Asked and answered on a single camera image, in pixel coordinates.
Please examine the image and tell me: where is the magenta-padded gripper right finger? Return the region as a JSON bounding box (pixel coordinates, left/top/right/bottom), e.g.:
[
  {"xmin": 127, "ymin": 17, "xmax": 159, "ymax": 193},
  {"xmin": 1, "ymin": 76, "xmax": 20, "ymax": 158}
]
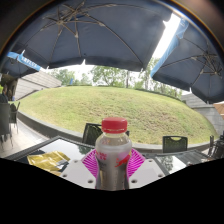
[{"xmin": 128, "ymin": 148, "xmax": 170, "ymax": 190}]

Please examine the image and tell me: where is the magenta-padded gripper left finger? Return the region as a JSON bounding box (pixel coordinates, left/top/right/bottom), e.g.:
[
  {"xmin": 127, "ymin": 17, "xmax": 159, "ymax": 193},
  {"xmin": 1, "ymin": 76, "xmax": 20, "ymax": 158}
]
[{"xmin": 60, "ymin": 148, "xmax": 98, "ymax": 190}]

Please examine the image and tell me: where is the clear red-capped drink bottle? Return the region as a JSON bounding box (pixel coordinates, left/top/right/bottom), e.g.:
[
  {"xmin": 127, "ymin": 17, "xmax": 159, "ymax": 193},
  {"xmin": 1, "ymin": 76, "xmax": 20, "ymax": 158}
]
[{"xmin": 94, "ymin": 116, "xmax": 133, "ymax": 192}]

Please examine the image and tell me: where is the yellow snack packet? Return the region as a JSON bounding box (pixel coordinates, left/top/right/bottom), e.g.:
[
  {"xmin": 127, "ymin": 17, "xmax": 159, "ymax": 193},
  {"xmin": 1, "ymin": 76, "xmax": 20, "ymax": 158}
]
[{"xmin": 27, "ymin": 150, "xmax": 71, "ymax": 173}]

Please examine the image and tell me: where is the dark green mesh chair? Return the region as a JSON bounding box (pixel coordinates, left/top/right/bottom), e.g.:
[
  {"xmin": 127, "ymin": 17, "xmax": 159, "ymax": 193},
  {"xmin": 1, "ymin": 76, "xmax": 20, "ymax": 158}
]
[
  {"xmin": 82, "ymin": 122, "xmax": 130, "ymax": 147},
  {"xmin": 162, "ymin": 135, "xmax": 189, "ymax": 154}
]

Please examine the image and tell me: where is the group of dark patio chairs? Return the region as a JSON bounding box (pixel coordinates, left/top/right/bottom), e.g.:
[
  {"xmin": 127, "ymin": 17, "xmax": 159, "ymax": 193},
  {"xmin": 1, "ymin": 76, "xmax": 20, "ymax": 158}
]
[
  {"xmin": 0, "ymin": 101, "xmax": 21, "ymax": 148},
  {"xmin": 208, "ymin": 131, "xmax": 224, "ymax": 160}
]

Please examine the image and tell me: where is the orange patio umbrella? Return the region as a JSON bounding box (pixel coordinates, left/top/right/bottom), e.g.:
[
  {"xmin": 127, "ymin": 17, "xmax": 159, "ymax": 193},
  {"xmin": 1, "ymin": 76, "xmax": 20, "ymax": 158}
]
[{"xmin": 213, "ymin": 101, "xmax": 224, "ymax": 120}]

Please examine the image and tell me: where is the dark blue umbrella, light-blue flap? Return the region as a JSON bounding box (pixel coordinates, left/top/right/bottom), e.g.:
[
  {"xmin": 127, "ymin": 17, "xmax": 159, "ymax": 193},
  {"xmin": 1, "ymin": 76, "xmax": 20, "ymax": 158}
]
[{"xmin": 149, "ymin": 18, "xmax": 224, "ymax": 104}]

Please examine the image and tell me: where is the umbrella with light-blue lettered band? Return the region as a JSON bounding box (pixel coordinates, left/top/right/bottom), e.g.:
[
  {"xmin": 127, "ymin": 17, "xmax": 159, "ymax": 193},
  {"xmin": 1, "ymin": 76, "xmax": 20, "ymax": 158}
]
[{"xmin": 0, "ymin": 51, "xmax": 43, "ymax": 78}]

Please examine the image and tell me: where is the large dark blue patio umbrella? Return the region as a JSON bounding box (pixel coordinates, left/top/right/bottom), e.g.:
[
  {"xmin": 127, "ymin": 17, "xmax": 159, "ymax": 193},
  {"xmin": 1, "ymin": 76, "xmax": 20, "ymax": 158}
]
[{"xmin": 1, "ymin": 0, "xmax": 174, "ymax": 73}]

